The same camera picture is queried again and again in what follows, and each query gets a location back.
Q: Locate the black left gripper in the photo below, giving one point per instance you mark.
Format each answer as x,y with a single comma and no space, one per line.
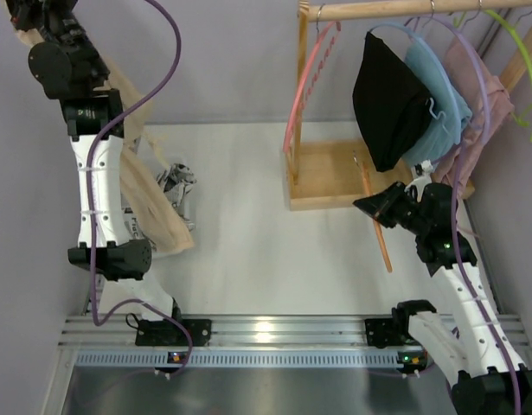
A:
22,11

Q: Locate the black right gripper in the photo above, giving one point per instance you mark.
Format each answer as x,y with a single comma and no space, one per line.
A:
395,207

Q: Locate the orange plastic hanger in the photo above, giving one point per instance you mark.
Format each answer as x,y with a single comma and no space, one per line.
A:
368,192

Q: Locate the pink plastic hanger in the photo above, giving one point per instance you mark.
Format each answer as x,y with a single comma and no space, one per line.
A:
307,79

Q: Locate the beige trousers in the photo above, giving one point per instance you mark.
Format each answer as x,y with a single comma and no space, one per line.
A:
119,198

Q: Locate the black white printed trousers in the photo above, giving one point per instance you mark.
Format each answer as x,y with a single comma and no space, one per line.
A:
176,182

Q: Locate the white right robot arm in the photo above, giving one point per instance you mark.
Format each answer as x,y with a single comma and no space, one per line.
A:
484,372

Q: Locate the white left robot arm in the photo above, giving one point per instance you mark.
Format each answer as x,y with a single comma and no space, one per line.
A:
71,71

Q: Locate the light blue plastic hanger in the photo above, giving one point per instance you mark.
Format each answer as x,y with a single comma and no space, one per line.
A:
434,69

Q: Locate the purple plastic hanger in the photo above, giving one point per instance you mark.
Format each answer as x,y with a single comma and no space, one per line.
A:
447,110

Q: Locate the green plastic hanger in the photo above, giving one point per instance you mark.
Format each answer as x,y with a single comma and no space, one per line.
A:
519,64

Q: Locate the wooden clothes rack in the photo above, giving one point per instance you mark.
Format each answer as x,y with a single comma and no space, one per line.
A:
321,175

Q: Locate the white plastic laundry basket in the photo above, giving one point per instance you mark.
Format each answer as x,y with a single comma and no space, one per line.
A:
155,207

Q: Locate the grey slotted cable duct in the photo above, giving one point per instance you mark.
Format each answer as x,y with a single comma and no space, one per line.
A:
252,358

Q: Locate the aluminium mounting rail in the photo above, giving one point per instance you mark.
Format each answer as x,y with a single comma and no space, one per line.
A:
225,331

